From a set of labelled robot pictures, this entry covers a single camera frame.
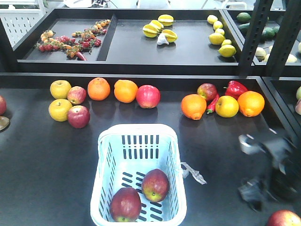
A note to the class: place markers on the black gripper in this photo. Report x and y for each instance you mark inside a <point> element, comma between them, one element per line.
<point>281,178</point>

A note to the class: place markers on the red apple front tray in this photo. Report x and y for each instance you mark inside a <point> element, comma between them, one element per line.
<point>284,218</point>

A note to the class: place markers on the red yellow apple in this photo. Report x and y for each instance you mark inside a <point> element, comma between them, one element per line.
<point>155,185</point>

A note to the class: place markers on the dark red apple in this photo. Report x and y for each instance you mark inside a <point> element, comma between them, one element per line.
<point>78,116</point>
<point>125,205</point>

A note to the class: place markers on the light blue plastic basket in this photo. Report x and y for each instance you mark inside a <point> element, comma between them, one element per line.
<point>127,152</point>

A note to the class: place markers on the pale peach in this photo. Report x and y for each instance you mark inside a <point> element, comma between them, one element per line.
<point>298,107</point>
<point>298,93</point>

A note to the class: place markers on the orange right of yellow apple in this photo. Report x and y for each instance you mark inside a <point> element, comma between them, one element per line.
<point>251,103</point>

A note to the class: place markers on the clear plastic wrap strip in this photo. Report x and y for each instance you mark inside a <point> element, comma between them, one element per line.
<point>195,173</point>

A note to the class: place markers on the red chili pepper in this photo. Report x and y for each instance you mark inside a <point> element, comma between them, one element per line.
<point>211,107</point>

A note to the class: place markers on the red bell pepper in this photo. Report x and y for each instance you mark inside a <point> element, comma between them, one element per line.
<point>235,89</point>

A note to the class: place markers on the red green mango apple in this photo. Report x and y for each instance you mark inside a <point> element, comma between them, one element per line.
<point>207,90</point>

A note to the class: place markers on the orange with navel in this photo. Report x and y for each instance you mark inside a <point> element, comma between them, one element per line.
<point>193,106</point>

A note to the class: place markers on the black wooden produce display stand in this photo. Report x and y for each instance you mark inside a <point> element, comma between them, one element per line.
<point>47,168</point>

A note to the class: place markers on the large lemon front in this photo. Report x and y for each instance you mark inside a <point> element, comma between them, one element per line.
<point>227,51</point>

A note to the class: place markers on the large lemon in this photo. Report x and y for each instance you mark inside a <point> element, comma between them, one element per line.
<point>216,38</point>
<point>227,51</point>

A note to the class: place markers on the large lemon middle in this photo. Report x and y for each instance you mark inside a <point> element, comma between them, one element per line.
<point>216,38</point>

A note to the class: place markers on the red apple beside oranges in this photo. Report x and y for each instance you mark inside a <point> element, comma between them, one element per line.
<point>148,96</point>

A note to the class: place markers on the orange fruit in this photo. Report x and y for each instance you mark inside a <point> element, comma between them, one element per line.
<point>125,91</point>
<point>98,89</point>

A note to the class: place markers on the starfruit right front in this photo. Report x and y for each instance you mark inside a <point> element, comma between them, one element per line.
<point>170,35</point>

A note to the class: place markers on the white garlic bulb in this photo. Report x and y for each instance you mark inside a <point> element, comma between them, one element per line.
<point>162,40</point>

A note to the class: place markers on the yellow starfruit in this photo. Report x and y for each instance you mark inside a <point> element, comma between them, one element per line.
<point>166,20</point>

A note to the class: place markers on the starfruit middle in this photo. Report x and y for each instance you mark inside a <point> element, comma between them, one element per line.
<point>158,25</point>

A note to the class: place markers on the starfruit left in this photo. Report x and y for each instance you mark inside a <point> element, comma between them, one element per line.
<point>150,31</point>

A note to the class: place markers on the pink striped small apple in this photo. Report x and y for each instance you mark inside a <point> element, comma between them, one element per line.
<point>77,95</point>

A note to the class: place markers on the yellow apple left front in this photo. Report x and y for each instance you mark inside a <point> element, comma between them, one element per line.
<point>58,109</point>

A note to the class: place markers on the small red chili upper tray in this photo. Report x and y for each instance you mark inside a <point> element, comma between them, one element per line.
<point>80,56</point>

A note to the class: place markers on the yellow apple left back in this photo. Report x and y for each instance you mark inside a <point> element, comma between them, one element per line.
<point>59,89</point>

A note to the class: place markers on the red apple near corner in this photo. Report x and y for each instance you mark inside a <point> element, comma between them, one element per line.
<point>3,105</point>

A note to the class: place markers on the black perforated upright post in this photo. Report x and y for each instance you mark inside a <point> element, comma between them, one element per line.
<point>286,37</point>
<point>257,23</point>

